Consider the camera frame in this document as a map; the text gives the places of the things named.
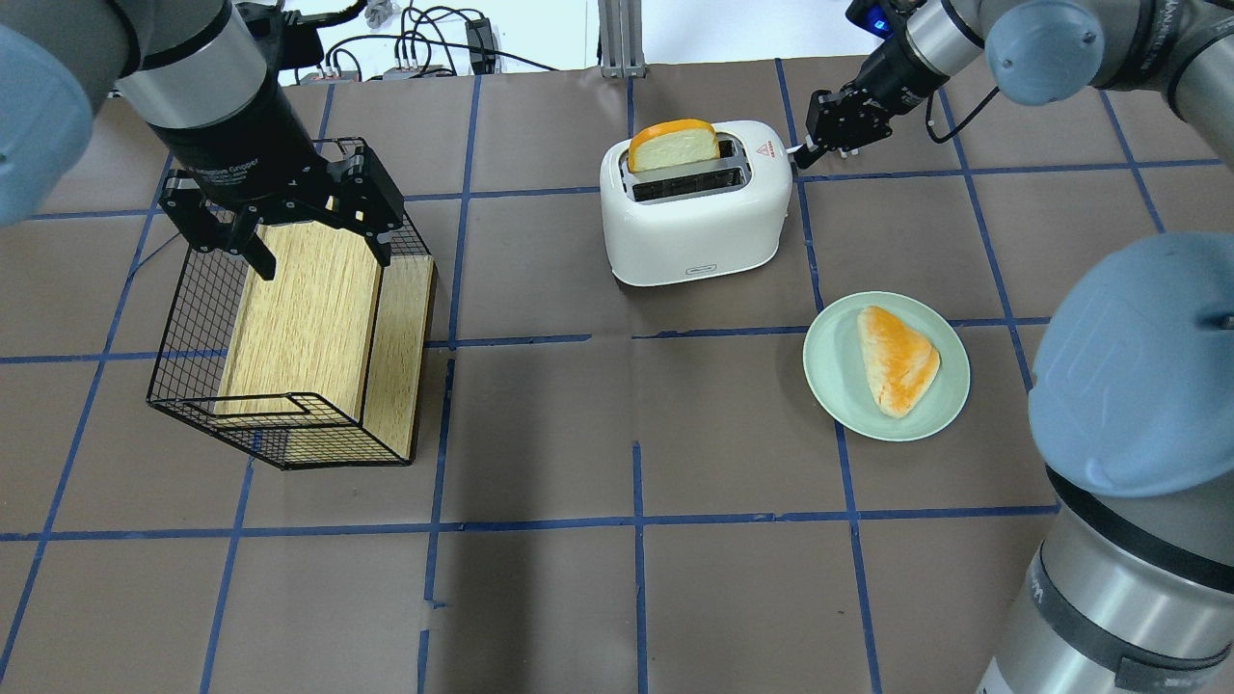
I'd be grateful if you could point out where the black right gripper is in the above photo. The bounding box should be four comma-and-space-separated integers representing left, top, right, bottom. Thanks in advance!
792, 85, 892, 170

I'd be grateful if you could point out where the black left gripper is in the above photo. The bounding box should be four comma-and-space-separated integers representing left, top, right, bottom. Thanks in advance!
159, 140, 406, 280

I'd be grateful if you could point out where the white two-slot toaster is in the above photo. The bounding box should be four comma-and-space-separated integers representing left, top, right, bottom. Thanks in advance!
600, 121, 792, 288

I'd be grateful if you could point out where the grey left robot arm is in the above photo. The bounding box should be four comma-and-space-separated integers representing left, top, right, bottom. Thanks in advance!
1, 1, 407, 280

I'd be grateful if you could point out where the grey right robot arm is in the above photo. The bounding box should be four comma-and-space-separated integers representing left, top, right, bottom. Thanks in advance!
305, 58, 1232, 693

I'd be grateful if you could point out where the bread slice in toaster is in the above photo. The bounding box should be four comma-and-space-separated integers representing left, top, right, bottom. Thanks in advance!
627, 119, 721, 174

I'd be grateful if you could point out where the light wooden board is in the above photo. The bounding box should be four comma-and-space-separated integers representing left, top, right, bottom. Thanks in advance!
211, 224, 436, 468

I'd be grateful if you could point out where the pale green round plate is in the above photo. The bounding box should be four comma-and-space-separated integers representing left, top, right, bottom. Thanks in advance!
803, 291, 971, 440

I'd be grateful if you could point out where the toasted bread triangle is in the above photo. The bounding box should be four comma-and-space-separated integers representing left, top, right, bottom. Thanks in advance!
858, 305, 942, 420

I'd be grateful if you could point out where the black wire mesh basket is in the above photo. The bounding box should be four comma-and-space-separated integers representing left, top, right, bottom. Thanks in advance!
147, 138, 436, 470

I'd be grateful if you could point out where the aluminium frame post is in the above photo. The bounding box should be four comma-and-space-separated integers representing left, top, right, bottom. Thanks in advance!
598, 0, 647, 79

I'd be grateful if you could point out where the black cable bundle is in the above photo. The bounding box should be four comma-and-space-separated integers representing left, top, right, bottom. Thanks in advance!
275, 0, 560, 83

